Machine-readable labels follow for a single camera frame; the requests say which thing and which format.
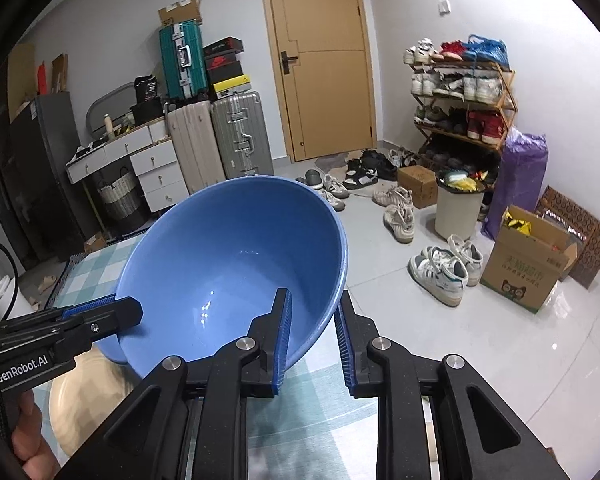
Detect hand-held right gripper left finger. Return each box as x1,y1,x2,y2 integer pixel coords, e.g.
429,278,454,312
77,287,294,480

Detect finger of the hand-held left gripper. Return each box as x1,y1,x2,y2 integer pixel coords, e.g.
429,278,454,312
0,296,144,362

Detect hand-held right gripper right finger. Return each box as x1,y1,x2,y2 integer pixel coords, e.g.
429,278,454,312
333,289,570,480

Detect cream plate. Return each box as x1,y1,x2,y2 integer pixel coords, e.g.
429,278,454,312
49,347,141,461

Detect blue bowl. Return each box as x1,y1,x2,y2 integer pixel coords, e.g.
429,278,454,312
116,175,350,380

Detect person's left hand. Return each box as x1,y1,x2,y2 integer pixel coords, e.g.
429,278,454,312
10,389,61,480

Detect teal checked tablecloth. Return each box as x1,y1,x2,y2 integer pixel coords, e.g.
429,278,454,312
45,237,441,480

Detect woven laundry basket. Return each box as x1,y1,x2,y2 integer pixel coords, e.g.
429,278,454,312
97,167,141,218

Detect scattered assorted shoes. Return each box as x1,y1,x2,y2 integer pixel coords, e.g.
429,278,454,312
295,147,483,307

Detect dark grey refrigerator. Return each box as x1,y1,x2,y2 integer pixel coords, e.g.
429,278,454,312
7,95,101,261

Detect white dresser with drawers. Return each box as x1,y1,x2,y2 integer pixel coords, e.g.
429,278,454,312
66,122,190,213

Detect cream trash bin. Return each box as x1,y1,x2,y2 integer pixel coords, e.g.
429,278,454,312
434,169,487,241

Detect cream suitcase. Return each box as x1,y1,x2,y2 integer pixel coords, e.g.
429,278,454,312
165,101,226,196

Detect small brown cardboard box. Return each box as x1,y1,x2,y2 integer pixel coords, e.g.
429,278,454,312
397,165,438,209

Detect grey door mat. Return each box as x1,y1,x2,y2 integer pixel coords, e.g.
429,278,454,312
315,152,361,173

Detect cat print cardboard box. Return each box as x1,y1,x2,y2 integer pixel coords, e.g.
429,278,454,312
480,205,578,314

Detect black storage box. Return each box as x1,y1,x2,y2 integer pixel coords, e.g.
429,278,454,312
130,102,163,126

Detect oval mirror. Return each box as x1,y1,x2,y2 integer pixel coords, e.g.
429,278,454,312
87,85,136,138

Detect silver suitcase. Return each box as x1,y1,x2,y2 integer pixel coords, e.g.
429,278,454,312
211,91,275,181

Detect black printed bag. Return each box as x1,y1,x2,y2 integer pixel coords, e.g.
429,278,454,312
134,76,160,106

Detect purple bag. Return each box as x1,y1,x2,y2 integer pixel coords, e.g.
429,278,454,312
481,127,549,241

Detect small open cardboard box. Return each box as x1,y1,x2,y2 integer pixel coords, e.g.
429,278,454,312
50,53,68,92

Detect large flat cardboard sheet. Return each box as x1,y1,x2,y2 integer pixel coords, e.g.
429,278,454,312
7,42,36,121

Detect yellow black shoe box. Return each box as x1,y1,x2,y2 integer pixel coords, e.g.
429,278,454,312
212,75,253,98

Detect teal suitcase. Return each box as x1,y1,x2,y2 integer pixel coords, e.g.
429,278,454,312
159,20,208,101

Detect brown patterned flat box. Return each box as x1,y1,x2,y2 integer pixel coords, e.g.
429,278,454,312
536,186,600,289

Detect red logo shoe box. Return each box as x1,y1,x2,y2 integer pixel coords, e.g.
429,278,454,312
206,52,243,70

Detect wooden door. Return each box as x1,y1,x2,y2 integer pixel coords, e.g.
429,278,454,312
258,0,378,163

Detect shelved sneakers collection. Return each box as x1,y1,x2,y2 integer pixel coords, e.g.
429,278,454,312
404,35,511,171

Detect wooden shoe rack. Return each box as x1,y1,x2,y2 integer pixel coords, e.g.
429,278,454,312
411,55,518,161

